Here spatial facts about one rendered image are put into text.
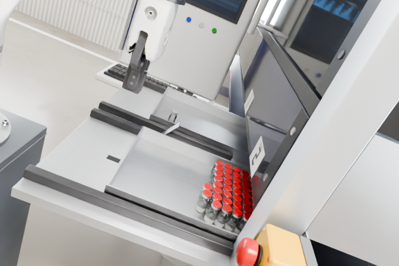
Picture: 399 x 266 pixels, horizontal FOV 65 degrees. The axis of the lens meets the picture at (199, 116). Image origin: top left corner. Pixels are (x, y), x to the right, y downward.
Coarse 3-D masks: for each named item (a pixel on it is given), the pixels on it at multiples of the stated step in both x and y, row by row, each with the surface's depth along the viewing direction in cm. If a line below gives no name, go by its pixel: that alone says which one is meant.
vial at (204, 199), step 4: (204, 192) 64; (208, 192) 65; (200, 196) 65; (204, 196) 64; (208, 196) 64; (200, 200) 65; (204, 200) 64; (208, 200) 65; (196, 204) 66; (200, 204) 65; (204, 204) 65; (196, 208) 66; (200, 208) 65; (204, 208) 65; (200, 212) 66
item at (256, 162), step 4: (260, 140) 68; (256, 144) 70; (260, 144) 67; (256, 148) 69; (252, 152) 71; (256, 152) 68; (260, 152) 65; (264, 152) 63; (252, 156) 69; (260, 156) 64; (256, 160) 65; (260, 160) 63; (256, 164) 64; (252, 168) 66; (256, 168) 63; (252, 172) 65; (252, 176) 64
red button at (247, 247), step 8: (240, 240) 46; (248, 240) 44; (240, 248) 44; (248, 248) 43; (256, 248) 43; (240, 256) 43; (248, 256) 43; (256, 256) 43; (240, 264) 43; (248, 264) 43
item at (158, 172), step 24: (144, 144) 80; (168, 144) 82; (120, 168) 65; (144, 168) 71; (168, 168) 75; (192, 168) 79; (240, 168) 83; (120, 192) 58; (144, 192) 64; (168, 192) 67; (192, 192) 70; (168, 216) 59; (192, 216) 64
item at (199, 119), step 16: (176, 96) 113; (160, 112) 100; (192, 112) 109; (208, 112) 114; (224, 112) 114; (176, 128) 89; (192, 128) 98; (208, 128) 103; (224, 128) 108; (240, 128) 113; (224, 144) 90; (240, 144) 102; (240, 160) 91
